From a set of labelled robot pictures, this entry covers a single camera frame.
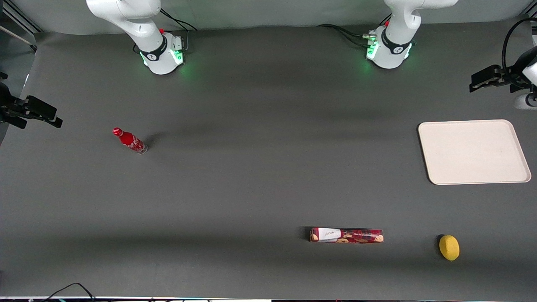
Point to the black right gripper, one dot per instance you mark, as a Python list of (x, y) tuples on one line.
[(5, 103)]

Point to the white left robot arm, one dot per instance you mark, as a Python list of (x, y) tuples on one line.
[(392, 46)]

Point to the grey metal frame rail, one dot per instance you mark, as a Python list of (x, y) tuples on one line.
[(21, 19)]

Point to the cream plastic tray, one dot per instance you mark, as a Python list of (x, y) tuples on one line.
[(472, 152)]

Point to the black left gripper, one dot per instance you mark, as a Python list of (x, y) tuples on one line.
[(509, 78)]

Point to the yellow lemon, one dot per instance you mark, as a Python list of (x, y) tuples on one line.
[(449, 247)]

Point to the red cookie box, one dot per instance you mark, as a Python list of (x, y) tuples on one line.
[(348, 235)]

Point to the red soda bottle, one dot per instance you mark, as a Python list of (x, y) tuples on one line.
[(130, 141)]

